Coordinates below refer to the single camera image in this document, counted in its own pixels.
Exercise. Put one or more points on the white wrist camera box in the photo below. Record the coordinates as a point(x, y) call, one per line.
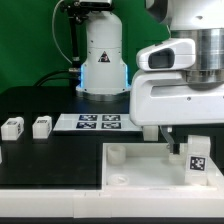
point(172, 54)

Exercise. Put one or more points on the marker plate with tags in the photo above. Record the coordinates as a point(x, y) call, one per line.
point(95, 122)

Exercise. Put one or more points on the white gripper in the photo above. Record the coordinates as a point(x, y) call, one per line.
point(165, 98)

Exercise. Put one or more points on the white square table top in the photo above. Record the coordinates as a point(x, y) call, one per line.
point(149, 165)

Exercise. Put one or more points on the white L-shaped fence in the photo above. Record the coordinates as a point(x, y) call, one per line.
point(114, 202)

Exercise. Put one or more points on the black camera stand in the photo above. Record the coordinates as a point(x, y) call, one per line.
point(77, 12)

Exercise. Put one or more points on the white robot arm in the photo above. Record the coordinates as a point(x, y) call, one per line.
point(203, 22)

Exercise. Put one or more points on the white part at left edge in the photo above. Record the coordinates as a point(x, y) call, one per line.
point(1, 155)

